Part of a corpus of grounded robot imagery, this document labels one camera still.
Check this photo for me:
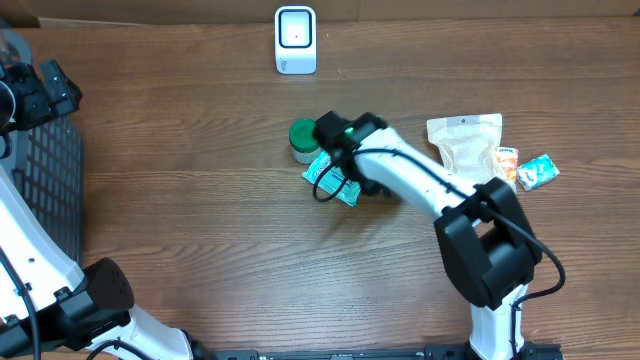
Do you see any white barcode scanner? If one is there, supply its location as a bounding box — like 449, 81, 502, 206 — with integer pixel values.
274, 5, 317, 75

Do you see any small teal packet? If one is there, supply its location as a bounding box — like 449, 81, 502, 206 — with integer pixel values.
517, 154, 560, 191

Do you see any grey plastic basket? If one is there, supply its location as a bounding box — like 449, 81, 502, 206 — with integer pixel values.
1, 29, 84, 262

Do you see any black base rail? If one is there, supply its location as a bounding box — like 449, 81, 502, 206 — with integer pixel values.
214, 342, 564, 360

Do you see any beige plastic pouch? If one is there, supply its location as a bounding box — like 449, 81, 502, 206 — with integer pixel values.
426, 113, 504, 184

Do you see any teal wipes packet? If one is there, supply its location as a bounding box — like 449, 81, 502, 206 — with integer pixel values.
302, 152, 361, 207

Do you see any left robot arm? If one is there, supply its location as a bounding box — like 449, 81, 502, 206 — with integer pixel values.
1, 60, 213, 359

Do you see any green lid jar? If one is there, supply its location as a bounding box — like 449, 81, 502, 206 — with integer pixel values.
288, 118, 322, 165

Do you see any orange tissue pack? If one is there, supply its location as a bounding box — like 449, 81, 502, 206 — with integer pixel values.
496, 147, 519, 193

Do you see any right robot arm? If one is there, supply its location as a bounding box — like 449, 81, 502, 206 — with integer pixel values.
312, 111, 542, 359

